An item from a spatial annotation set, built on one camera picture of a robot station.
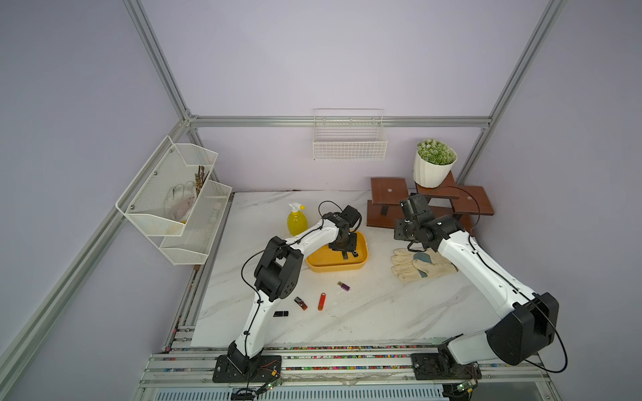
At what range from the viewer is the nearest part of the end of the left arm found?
29.2 inches

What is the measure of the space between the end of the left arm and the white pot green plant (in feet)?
0.92

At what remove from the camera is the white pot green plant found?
84cm
